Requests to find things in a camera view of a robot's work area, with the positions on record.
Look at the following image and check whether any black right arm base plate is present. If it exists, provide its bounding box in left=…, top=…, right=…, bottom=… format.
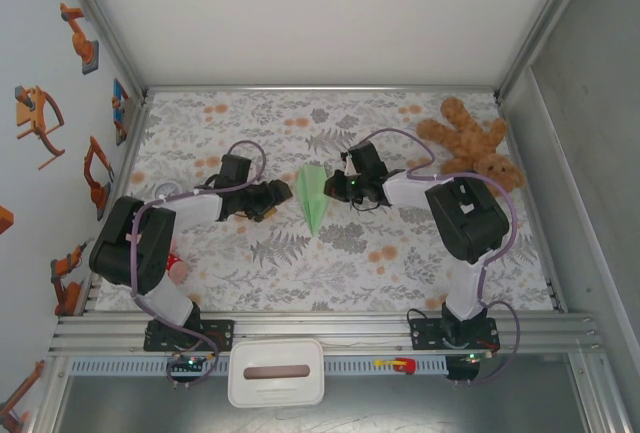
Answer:
left=409, top=317, right=500, bottom=352

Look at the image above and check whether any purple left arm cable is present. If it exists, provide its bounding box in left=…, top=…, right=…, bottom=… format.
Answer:
left=129, top=140, right=268, bottom=389

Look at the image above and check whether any pink plush toy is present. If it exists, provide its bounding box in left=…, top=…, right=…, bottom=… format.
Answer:
left=167, top=240, right=192, bottom=285

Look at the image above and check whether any white tissue box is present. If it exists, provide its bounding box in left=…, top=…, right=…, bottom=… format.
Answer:
left=227, top=337, right=326, bottom=408

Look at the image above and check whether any green paper sheet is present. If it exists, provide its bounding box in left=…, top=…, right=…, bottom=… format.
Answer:
left=296, top=162, right=331, bottom=238

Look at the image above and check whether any blue orange wall sticker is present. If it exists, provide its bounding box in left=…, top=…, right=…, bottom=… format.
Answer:
left=110, top=77, right=131, bottom=147

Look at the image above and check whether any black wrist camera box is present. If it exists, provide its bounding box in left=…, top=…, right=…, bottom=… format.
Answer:
left=218, top=153, right=253, bottom=188
left=346, top=143, right=389, bottom=178

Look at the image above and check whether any white round clock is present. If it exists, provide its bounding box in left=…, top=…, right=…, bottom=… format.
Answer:
left=153, top=180, right=182, bottom=203

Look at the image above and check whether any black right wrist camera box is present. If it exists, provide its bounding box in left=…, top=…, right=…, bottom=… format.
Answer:
left=346, top=143, right=389, bottom=178

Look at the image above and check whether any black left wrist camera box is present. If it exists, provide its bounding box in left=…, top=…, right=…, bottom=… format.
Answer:
left=218, top=153, right=253, bottom=188

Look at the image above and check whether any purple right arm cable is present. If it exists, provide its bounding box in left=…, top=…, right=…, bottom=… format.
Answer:
left=342, top=127, right=524, bottom=387

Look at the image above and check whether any floral tablecloth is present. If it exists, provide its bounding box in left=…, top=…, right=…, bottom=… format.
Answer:
left=94, top=90, right=555, bottom=313

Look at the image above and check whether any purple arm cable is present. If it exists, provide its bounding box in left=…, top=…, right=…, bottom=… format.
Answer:
left=129, top=140, right=268, bottom=389
left=342, top=127, right=524, bottom=387

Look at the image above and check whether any orange gripper wall sticker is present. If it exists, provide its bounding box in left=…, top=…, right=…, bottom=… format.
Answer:
left=13, top=85, right=66, bottom=170

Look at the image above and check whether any aluminium frame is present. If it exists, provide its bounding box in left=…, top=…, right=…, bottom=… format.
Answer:
left=47, top=0, right=636, bottom=433

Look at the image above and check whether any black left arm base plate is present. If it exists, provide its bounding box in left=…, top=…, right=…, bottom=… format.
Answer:
left=143, top=319, right=236, bottom=353

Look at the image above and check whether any grey slotted cable tray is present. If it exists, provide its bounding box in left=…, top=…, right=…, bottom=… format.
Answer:
left=67, top=356, right=449, bottom=376

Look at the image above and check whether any small red yellow object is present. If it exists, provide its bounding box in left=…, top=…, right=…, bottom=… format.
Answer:
left=374, top=355, right=418, bottom=376

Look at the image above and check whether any brown teddy bear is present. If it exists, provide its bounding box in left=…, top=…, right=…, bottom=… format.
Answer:
left=416, top=96, right=527, bottom=199

